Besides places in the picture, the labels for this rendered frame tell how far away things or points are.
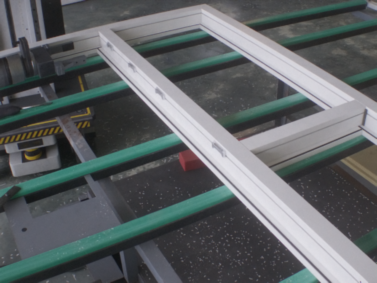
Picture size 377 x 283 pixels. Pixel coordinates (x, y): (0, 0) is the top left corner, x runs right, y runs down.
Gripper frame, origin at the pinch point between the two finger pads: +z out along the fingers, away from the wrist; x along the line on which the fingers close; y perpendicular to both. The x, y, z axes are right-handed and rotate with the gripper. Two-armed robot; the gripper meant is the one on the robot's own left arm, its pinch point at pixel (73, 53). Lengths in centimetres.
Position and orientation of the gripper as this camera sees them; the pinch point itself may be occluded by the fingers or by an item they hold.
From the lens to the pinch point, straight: 159.3
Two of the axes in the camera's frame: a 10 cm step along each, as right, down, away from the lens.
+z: 8.7, -2.9, 4.0
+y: 0.1, 8.3, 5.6
